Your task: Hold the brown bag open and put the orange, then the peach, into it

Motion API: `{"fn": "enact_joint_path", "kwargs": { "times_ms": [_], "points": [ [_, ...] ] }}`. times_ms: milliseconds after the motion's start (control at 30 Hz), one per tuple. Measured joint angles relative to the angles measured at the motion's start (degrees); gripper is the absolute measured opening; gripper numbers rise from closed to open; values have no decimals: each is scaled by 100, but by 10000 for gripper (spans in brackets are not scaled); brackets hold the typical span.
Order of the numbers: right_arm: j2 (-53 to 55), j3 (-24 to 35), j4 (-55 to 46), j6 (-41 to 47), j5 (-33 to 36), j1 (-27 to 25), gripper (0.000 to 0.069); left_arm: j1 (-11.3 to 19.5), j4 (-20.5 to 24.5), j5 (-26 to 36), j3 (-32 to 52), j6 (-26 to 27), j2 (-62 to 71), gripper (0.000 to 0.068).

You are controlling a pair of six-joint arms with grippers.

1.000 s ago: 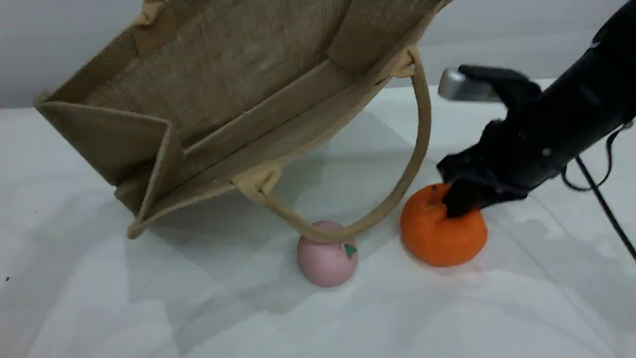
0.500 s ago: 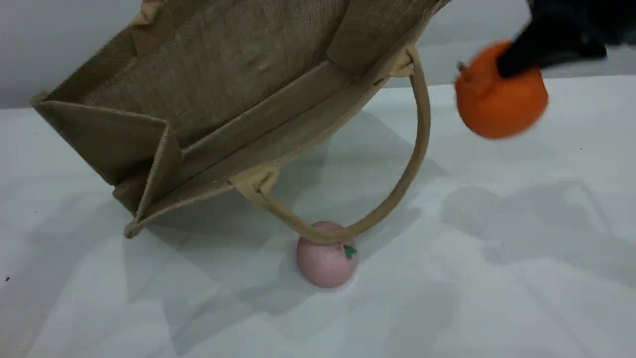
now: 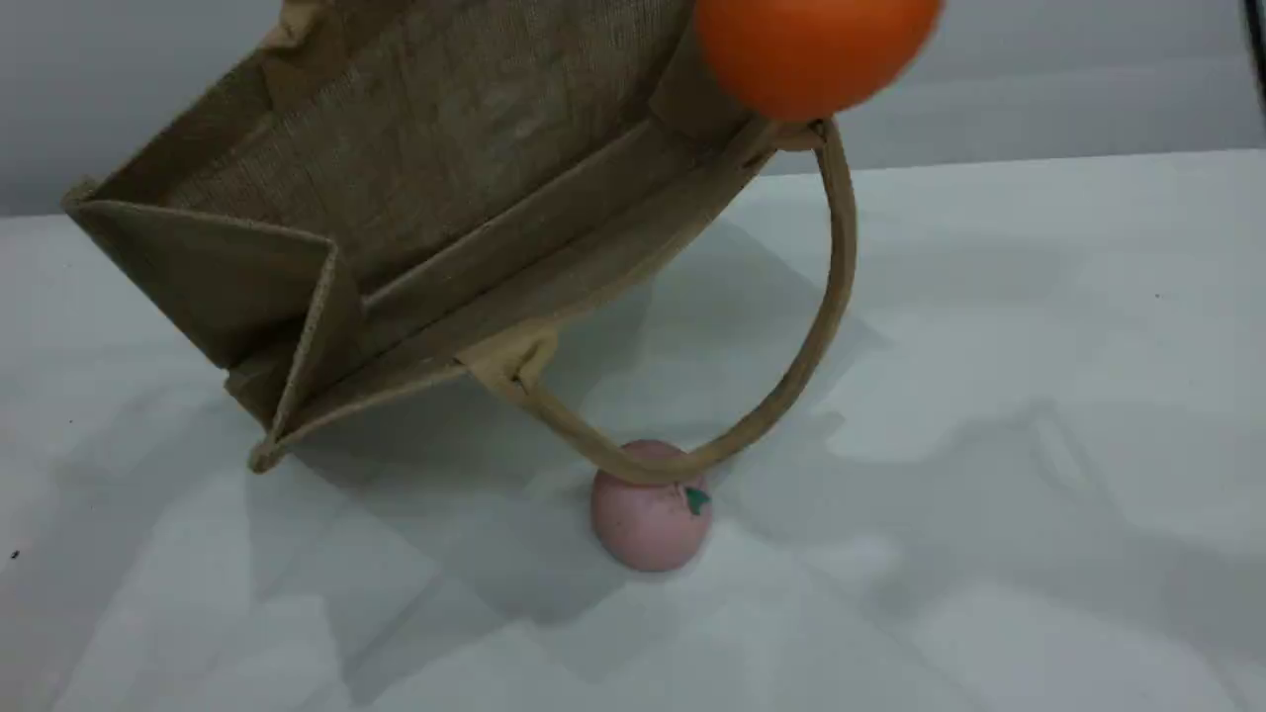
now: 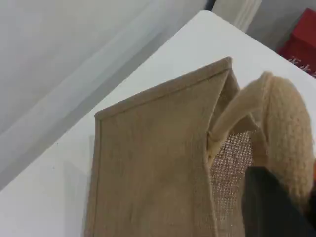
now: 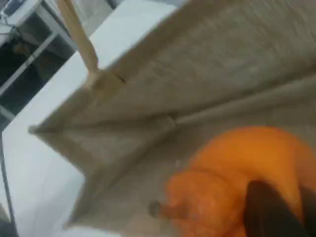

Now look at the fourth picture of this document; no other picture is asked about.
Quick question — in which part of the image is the brown jute bag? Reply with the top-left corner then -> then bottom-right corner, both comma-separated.
85,56 -> 316,237

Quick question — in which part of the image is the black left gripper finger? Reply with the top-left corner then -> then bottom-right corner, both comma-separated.
241,166 -> 316,237
307,180 -> 316,223

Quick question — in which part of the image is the cream ribbed fabric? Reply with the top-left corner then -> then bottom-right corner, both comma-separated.
211,0 -> 264,34

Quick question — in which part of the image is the red box with white print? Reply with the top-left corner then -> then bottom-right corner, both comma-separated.
277,7 -> 316,77

